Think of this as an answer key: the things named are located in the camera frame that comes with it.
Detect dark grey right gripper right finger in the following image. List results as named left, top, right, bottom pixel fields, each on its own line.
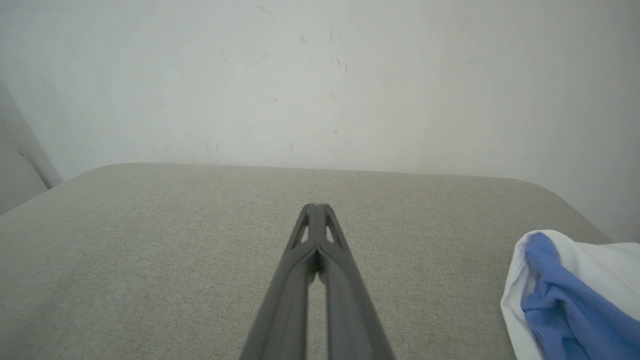
left=315, top=203, right=396, bottom=360

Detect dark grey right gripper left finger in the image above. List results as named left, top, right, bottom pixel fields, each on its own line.
left=240, top=203, right=319, bottom=360

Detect white and blue shirt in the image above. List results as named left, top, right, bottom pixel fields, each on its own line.
left=500, top=229, right=640, bottom=360

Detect grey fabric sofa cushion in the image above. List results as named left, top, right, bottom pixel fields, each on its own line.
left=0, top=162, right=616, bottom=360

